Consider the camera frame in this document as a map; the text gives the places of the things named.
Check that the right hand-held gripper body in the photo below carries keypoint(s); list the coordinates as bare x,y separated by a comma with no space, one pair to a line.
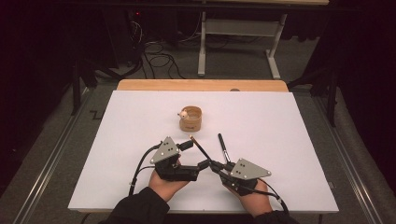
249,171

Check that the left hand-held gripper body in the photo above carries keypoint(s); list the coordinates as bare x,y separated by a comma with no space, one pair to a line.
166,152

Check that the thick black makeup brush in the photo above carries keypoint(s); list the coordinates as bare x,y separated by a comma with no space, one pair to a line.
223,149

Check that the round wooden brush cup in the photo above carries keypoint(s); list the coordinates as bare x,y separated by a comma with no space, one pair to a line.
190,123

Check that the person's right hand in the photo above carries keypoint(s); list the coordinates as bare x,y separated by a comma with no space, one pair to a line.
253,202

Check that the person's left hand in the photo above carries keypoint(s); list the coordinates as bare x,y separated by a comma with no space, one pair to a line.
166,188

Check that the white table board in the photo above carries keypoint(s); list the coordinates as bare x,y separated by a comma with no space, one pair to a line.
130,124

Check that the wooden table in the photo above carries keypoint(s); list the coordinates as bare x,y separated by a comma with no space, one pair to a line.
202,85

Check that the black metal stand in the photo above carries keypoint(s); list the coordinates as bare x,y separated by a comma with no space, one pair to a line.
76,90
332,99

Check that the aluminium floor rail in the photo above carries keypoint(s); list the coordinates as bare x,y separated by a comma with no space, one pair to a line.
351,168
46,174

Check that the white metal desk frame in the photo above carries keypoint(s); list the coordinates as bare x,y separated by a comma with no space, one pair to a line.
239,27

